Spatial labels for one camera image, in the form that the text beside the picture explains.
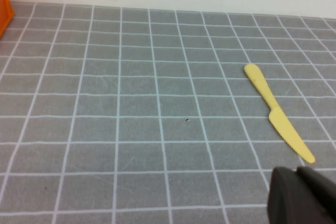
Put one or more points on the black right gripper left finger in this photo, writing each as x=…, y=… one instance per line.
x=286, y=200

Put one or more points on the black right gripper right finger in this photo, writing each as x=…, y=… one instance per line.
x=320, y=184

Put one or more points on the yellow plastic knife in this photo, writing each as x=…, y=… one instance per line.
x=284, y=127

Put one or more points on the orange plastic cutlery holder crate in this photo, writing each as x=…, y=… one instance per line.
x=4, y=3

